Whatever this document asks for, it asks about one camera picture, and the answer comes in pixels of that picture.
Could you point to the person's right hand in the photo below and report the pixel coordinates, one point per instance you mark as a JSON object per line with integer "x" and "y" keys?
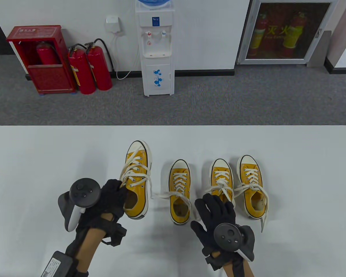
{"x": 216, "y": 212}

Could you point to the person's left hand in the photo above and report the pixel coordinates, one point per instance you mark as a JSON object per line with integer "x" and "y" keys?
{"x": 112, "y": 199}

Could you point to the white shoe lace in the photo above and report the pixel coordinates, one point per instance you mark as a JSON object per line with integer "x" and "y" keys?
{"x": 221, "y": 173}
{"x": 132, "y": 173}
{"x": 178, "y": 180}
{"x": 251, "y": 173}

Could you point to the person's right forearm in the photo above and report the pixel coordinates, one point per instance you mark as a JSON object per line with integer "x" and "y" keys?
{"x": 239, "y": 268}

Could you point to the person's left forearm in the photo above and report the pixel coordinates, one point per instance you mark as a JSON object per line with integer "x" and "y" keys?
{"x": 88, "y": 248}

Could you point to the black white handheld controller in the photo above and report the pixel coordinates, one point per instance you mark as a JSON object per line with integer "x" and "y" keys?
{"x": 85, "y": 192}
{"x": 229, "y": 236}

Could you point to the black box with white label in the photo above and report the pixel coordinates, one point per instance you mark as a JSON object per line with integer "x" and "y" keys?
{"x": 57, "y": 264}

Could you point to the red extinguisher cabinet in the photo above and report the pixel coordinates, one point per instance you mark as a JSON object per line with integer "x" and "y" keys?
{"x": 50, "y": 79}

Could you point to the white water dispenser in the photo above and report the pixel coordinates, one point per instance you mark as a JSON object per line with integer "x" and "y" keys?
{"x": 157, "y": 57}

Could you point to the red yellow fire extinguisher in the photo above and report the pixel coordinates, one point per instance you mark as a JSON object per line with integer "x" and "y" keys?
{"x": 258, "y": 37}
{"x": 294, "y": 37}

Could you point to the glass door fire cabinet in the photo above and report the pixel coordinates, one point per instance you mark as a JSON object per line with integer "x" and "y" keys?
{"x": 288, "y": 31}

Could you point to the blue water bottle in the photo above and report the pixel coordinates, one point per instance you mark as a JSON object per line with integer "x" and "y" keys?
{"x": 152, "y": 3}

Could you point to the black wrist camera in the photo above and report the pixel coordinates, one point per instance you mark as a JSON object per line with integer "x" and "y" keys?
{"x": 116, "y": 233}

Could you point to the white wall box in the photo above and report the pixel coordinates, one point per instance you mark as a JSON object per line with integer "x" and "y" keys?
{"x": 113, "y": 24}

